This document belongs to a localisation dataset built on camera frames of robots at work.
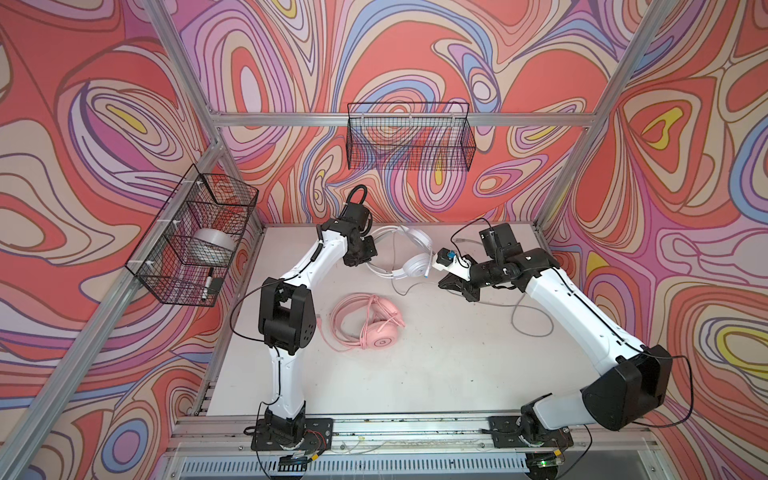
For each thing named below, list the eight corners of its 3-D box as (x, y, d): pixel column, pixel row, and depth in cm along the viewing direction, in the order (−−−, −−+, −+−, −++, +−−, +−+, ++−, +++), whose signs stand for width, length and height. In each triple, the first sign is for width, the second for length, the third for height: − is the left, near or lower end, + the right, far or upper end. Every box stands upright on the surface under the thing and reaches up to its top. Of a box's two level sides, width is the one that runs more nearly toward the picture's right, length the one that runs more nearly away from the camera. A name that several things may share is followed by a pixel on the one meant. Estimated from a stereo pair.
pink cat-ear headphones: (352, 349, 88) (350, 338, 81) (356, 302, 98) (354, 288, 92) (404, 349, 88) (405, 338, 81) (402, 302, 98) (403, 288, 92)
